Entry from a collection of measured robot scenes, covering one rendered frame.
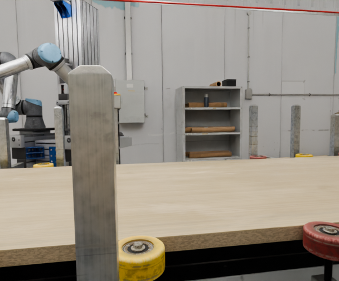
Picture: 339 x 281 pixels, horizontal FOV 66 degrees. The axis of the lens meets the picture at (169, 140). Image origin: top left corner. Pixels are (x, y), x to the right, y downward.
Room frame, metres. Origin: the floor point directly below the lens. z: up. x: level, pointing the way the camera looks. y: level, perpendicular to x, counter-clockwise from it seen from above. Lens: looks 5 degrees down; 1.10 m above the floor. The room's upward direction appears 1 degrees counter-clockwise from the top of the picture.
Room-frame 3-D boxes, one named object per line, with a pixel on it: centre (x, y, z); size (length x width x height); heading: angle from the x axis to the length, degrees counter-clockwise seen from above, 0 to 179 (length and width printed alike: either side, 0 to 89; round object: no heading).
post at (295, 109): (1.46, -0.70, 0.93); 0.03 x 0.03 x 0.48; 9
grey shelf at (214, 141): (3.94, -0.58, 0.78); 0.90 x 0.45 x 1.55; 100
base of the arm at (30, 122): (2.08, 1.07, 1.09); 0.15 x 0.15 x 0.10
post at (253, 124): (1.42, -0.46, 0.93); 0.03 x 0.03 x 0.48; 9
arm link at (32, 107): (2.08, 1.07, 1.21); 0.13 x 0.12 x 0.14; 98
